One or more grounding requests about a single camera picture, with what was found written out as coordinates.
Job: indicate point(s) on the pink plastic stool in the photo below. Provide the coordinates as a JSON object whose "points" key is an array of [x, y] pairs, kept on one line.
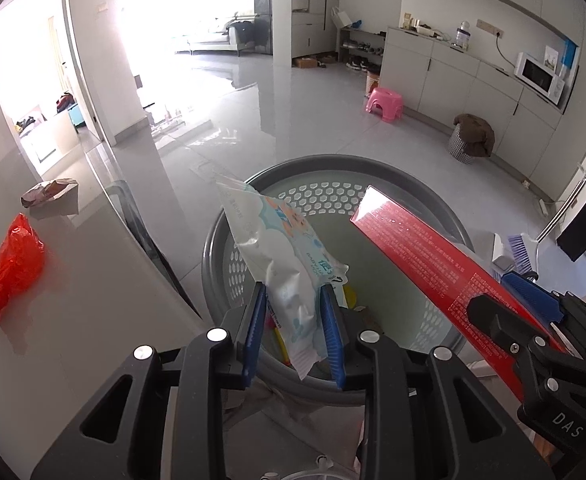
{"points": [[385, 102]]}

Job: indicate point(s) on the blue white board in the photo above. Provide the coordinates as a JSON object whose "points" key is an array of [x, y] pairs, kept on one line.
{"points": [[570, 67]]}

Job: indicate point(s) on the brown cardboard box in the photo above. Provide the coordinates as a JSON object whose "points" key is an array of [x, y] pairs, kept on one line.
{"points": [[304, 62]]}

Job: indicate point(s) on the white microwave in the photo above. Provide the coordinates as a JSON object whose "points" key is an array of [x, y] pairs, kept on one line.
{"points": [[538, 76]]}

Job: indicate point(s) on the dark grey fridge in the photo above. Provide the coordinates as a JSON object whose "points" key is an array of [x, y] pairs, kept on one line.
{"points": [[263, 10]]}

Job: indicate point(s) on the grey perforated plastic basket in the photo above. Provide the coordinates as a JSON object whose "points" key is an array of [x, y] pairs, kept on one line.
{"points": [[403, 180]]}

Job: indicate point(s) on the white low cabinet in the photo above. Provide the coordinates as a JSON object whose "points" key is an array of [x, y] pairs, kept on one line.
{"points": [[453, 85]]}

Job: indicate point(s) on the yellow pink stick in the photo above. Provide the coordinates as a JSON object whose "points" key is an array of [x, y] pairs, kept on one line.
{"points": [[279, 337]]}

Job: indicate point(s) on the white blue wet wipe packet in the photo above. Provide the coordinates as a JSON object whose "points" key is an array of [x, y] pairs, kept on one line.
{"points": [[278, 255]]}

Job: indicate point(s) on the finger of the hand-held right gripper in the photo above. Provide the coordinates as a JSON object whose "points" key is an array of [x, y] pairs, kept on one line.
{"points": [[533, 295], [498, 322]]}

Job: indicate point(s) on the shoe rack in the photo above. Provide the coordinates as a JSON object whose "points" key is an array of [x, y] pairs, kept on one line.
{"points": [[360, 50]]}

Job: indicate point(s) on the small patterned bin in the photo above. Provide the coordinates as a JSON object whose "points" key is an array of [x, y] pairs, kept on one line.
{"points": [[373, 81]]}

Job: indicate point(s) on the long red cardboard box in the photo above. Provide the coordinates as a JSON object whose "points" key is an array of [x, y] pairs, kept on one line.
{"points": [[423, 265]]}

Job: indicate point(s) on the white purple brush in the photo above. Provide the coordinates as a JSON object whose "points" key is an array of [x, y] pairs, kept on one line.
{"points": [[515, 250]]}

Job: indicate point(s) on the brown snack wrapper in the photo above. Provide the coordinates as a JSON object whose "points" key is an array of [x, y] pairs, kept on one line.
{"points": [[48, 192]]}

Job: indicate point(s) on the small yellow item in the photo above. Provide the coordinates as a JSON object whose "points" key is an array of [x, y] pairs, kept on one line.
{"points": [[351, 298]]}

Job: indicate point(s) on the red plastic bag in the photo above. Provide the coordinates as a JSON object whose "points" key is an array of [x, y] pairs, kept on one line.
{"points": [[10, 270]]}

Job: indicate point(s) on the clear bottle with purple label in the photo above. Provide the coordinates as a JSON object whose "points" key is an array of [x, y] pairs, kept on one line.
{"points": [[463, 37]]}

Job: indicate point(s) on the light grey sofa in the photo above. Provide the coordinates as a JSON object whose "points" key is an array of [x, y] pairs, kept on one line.
{"points": [[218, 40]]}

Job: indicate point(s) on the checked laundry basket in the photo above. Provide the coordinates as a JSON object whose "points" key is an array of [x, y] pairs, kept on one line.
{"points": [[460, 147]]}

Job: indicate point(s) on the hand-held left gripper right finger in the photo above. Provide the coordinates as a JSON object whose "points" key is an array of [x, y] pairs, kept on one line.
{"points": [[333, 340]]}

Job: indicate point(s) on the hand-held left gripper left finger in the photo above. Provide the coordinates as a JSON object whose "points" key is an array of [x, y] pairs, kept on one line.
{"points": [[253, 340]]}

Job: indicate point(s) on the white paper bag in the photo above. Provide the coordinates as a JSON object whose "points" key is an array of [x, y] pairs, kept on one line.
{"points": [[343, 18]]}

